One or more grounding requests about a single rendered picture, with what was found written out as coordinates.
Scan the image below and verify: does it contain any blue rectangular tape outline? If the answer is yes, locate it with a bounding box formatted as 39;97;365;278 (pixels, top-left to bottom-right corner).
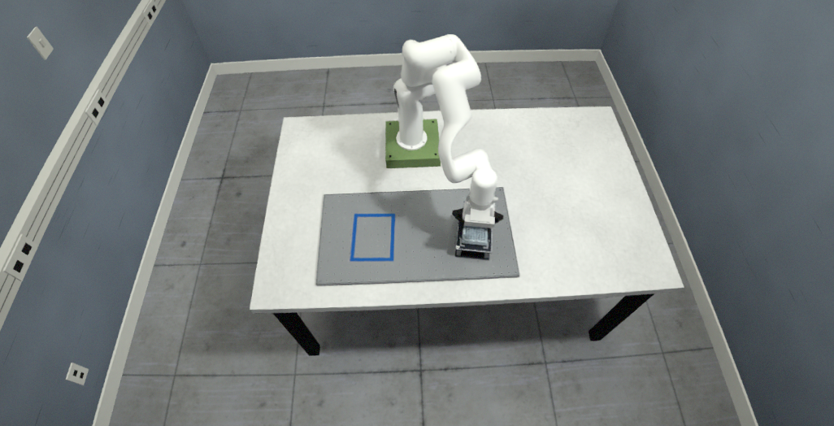
350;214;395;261

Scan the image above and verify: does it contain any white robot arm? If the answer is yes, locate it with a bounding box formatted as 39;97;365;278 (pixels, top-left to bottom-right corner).
393;34;498;228

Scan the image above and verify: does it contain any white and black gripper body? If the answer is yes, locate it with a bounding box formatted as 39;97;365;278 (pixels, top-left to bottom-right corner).
463;194;494;220

